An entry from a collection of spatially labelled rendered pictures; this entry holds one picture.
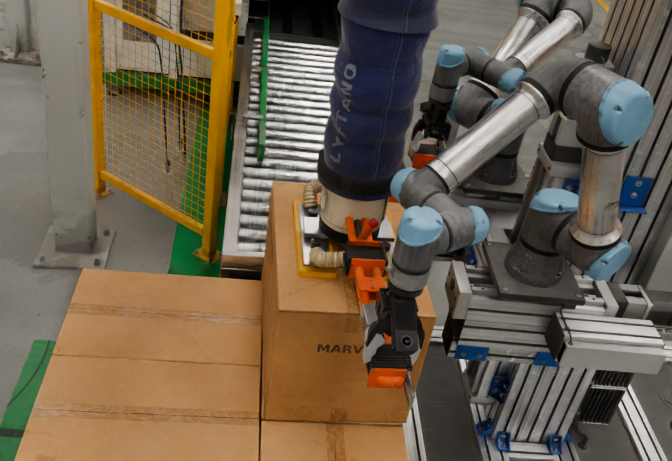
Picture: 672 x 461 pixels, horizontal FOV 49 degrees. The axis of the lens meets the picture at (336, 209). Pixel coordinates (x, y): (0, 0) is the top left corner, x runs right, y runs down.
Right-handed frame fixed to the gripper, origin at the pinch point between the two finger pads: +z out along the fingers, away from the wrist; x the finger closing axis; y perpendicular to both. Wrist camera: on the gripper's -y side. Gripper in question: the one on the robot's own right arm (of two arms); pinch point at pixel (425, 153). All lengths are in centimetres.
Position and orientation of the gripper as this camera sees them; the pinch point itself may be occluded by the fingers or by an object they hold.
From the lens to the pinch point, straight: 230.3
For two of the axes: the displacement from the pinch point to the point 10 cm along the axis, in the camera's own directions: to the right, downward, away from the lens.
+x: 9.8, 0.7, 1.6
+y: 1.0, 5.5, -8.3
